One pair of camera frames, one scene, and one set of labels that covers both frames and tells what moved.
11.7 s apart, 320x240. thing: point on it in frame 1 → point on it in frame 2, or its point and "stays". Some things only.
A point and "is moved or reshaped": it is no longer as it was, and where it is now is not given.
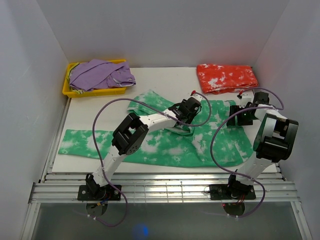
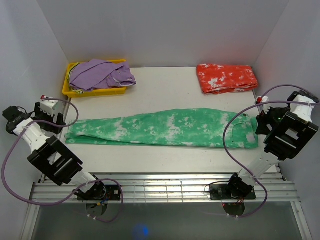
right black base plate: [237, 191] stays
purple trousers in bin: [97, 74] stays
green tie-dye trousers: [218, 140] is moved or reshaped
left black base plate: [92, 192] stays
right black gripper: [235, 108] → [261, 128]
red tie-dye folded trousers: [215, 78] stays
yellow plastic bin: [68, 92] stays
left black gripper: [191, 116] → [38, 111]
